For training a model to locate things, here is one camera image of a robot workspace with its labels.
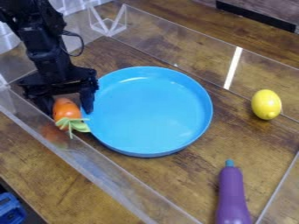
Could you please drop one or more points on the blue round plate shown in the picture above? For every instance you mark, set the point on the blue round plate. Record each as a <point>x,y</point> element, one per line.
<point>151,111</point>

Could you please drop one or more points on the purple toy eggplant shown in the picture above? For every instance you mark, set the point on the purple toy eggplant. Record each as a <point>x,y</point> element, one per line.
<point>232,209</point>

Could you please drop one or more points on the blue plastic object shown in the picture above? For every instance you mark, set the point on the blue plastic object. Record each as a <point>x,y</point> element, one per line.
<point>12,213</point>

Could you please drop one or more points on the orange toy carrot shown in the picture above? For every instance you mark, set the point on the orange toy carrot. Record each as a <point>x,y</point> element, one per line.
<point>66,116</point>

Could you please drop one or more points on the dark baseboard strip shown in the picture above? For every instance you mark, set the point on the dark baseboard strip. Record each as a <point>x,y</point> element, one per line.
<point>277,23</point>

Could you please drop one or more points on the clear acrylic enclosure wall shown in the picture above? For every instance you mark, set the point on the clear acrylic enclosure wall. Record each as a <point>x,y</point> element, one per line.
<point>78,183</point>

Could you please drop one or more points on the yellow toy lemon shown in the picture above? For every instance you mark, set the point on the yellow toy lemon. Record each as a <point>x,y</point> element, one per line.
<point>265,104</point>

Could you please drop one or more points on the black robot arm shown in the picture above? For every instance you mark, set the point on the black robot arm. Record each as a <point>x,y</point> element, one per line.
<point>37,24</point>

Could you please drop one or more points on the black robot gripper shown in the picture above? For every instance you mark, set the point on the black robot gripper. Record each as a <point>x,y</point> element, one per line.
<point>57,77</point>

